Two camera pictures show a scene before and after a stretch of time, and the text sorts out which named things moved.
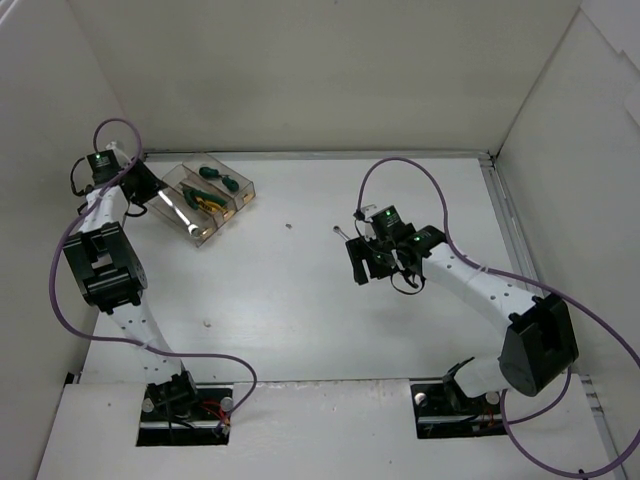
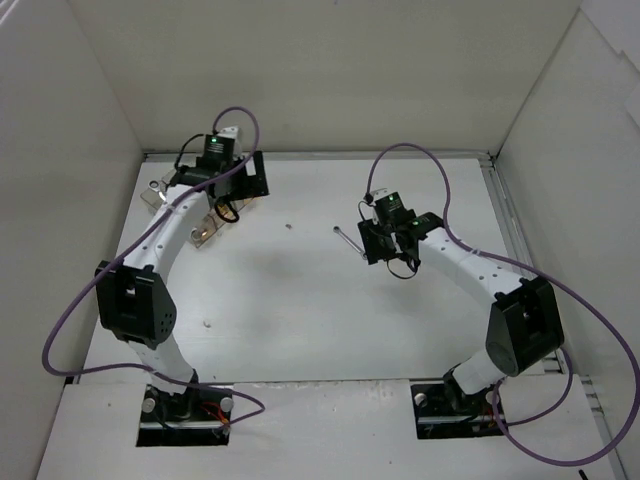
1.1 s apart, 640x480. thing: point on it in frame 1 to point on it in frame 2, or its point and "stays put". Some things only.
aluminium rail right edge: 584,383 stays put
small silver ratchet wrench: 337,229 stays put
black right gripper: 361,258 to 377,243
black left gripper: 148,181 to 255,176
